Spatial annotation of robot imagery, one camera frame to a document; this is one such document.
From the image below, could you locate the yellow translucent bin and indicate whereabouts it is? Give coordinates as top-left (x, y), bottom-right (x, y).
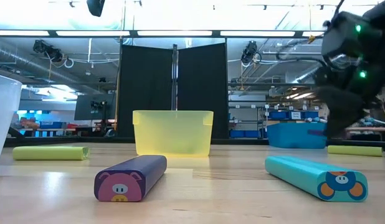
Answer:
top-left (132, 110), bottom-right (214, 158)

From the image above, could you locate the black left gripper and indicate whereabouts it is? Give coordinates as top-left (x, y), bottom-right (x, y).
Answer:
top-left (87, 0), bottom-right (106, 17)

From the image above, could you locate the white translucent bin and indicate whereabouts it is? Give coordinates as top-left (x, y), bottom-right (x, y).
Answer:
top-left (0, 73), bottom-right (23, 175)

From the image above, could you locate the background wooden desk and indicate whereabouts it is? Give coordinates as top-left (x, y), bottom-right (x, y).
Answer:
top-left (19, 126), bottom-right (97, 138)

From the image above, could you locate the purple block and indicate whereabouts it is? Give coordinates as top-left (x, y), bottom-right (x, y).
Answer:
top-left (93, 154), bottom-right (168, 203)

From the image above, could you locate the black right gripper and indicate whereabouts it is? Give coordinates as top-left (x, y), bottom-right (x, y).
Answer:
top-left (316, 86), bottom-right (379, 139)

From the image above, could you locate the wooden workbench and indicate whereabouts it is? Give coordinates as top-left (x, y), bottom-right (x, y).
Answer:
top-left (345, 126), bottom-right (385, 142)

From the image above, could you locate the storage shelf with bins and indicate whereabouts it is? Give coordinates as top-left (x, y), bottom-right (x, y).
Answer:
top-left (228, 104), bottom-right (329, 139)

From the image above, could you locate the ceiling strip light row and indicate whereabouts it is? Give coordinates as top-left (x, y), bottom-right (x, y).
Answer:
top-left (0, 29), bottom-right (325, 37)

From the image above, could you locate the black aluminium table frame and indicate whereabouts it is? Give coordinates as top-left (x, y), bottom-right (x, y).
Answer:
top-left (4, 136), bottom-right (385, 147)

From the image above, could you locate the silver ventilation duct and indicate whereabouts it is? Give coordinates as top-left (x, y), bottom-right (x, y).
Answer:
top-left (0, 45), bottom-right (97, 94)
top-left (293, 67), bottom-right (324, 85)

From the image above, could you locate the black folding partition screen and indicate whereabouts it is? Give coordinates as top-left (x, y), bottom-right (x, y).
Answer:
top-left (117, 42), bottom-right (230, 140)

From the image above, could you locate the black wall monitor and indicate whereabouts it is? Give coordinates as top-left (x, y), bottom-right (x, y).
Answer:
top-left (74, 93), bottom-right (117, 121)

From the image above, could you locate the teal block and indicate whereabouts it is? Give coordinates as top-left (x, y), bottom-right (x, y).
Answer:
top-left (264, 155), bottom-right (369, 203)

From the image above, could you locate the black ceiling-hung device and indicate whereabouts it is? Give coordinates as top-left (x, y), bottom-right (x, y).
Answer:
top-left (241, 40), bottom-right (262, 65)
top-left (32, 39), bottom-right (64, 63)

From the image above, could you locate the blue plastic bin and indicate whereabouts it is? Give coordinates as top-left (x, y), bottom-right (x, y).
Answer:
top-left (266, 121), bottom-right (328, 149)

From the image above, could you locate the lime green block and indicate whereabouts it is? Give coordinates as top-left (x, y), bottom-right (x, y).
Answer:
top-left (12, 146), bottom-right (90, 161)
top-left (327, 145), bottom-right (384, 157)

